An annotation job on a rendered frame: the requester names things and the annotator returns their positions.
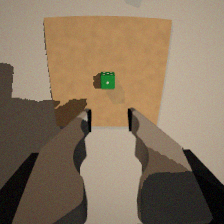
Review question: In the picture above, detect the green die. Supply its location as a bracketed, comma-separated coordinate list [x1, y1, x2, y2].
[100, 72, 115, 89]

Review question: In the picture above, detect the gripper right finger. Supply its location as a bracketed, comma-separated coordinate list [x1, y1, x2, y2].
[128, 107, 224, 224]

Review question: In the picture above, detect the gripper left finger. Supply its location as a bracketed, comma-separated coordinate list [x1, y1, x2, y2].
[0, 108, 92, 224]

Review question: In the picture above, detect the tan flat mat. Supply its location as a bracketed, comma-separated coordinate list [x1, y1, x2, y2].
[44, 16, 172, 127]

